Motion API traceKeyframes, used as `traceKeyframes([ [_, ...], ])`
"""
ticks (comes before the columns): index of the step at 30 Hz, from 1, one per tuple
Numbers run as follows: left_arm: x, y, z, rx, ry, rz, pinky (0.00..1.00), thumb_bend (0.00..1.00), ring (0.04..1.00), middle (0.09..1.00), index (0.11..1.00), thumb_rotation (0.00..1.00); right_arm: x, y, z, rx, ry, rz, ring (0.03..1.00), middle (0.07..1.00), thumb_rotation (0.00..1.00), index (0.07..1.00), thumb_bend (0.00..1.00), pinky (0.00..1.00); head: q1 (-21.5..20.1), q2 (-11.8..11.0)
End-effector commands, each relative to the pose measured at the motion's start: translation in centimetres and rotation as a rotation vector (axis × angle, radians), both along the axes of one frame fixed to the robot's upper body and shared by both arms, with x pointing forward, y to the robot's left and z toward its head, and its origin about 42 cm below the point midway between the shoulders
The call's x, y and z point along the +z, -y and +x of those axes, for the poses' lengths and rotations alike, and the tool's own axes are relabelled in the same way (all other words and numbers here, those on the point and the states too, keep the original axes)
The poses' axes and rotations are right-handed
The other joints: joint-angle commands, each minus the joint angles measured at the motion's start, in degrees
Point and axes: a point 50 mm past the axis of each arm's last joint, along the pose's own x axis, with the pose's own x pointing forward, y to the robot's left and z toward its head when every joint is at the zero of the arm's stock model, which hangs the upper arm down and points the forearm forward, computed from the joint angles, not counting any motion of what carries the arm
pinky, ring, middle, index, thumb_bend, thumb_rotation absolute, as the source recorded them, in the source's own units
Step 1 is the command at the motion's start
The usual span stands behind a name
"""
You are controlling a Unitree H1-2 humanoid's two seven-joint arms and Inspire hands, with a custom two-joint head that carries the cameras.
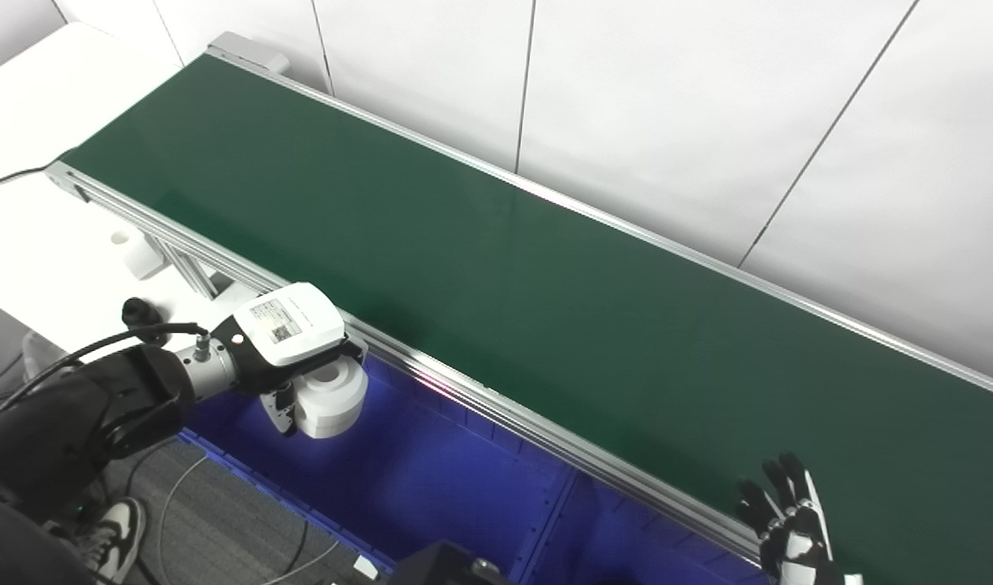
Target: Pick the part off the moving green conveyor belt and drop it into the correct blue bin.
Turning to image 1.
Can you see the dark grey trouser leg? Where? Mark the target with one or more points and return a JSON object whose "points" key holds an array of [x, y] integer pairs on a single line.
{"points": [[17, 544]]}

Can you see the white plastic part with hole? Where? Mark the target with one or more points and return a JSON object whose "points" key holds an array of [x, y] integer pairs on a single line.
{"points": [[334, 404]]}

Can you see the blue plastic bin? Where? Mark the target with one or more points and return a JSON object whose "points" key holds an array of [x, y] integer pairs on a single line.
{"points": [[626, 544], [415, 479]]}

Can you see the aluminium conveyor leg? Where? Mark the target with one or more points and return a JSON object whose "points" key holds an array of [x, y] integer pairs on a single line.
{"points": [[192, 272]]}

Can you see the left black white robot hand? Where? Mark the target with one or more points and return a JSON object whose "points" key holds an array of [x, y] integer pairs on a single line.
{"points": [[289, 325]]}

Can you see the white block part with hole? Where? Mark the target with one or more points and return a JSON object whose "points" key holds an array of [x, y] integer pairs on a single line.
{"points": [[137, 253]]}

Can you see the black device box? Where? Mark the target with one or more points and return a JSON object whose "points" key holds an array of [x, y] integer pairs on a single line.
{"points": [[440, 567]]}

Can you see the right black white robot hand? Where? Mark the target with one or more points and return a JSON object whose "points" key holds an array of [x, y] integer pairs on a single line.
{"points": [[793, 536]]}

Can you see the grey conveyor end housing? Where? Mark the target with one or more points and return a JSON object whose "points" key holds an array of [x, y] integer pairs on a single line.
{"points": [[249, 55]]}

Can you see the black and white sneaker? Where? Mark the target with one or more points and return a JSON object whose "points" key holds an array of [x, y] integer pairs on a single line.
{"points": [[116, 540]]}

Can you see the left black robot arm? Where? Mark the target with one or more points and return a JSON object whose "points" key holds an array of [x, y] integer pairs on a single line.
{"points": [[74, 422]]}

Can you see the black cylindrical part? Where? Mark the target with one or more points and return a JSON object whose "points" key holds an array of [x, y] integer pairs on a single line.
{"points": [[143, 318]]}

